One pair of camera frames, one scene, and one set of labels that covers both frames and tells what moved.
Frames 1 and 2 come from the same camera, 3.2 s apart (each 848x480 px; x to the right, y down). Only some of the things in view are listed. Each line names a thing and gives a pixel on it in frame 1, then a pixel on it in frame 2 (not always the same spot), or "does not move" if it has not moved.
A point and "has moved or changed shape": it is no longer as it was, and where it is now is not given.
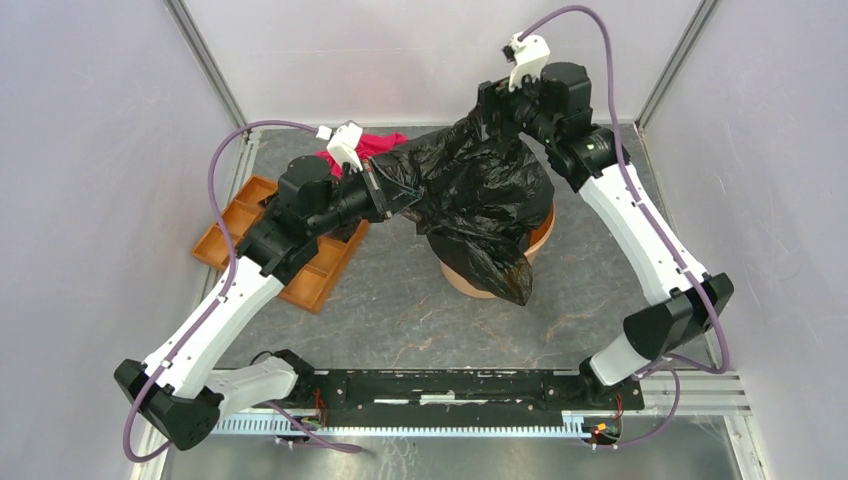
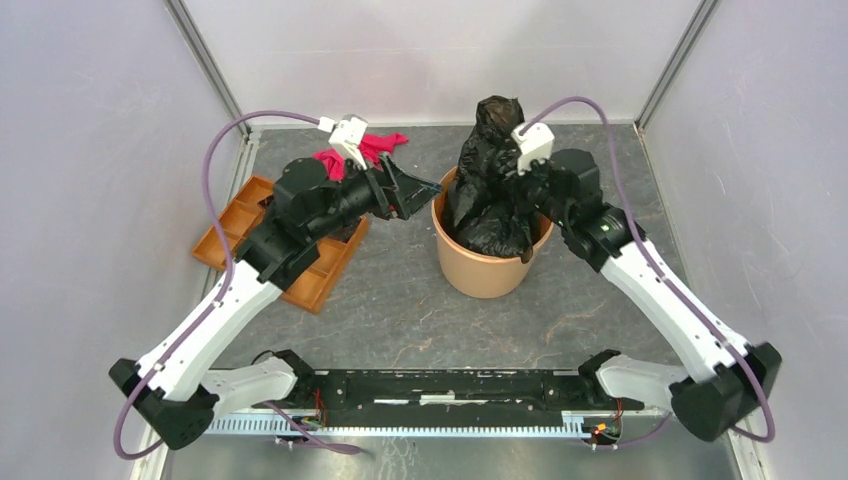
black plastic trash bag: x=482 y=201 has moved or changed shape
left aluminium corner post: x=206 y=61 does not move
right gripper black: x=494 y=97 → x=536 y=167
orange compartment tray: x=311 y=286 does not move
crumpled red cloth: x=368 y=145 does not move
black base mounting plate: x=453 y=390 does not move
